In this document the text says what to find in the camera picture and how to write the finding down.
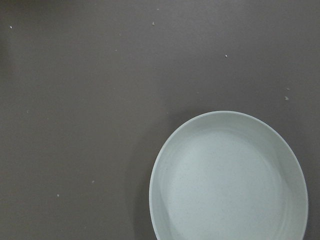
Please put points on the cream round plate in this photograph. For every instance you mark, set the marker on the cream round plate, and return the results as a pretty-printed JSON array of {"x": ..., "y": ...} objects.
[{"x": 226, "y": 175}]

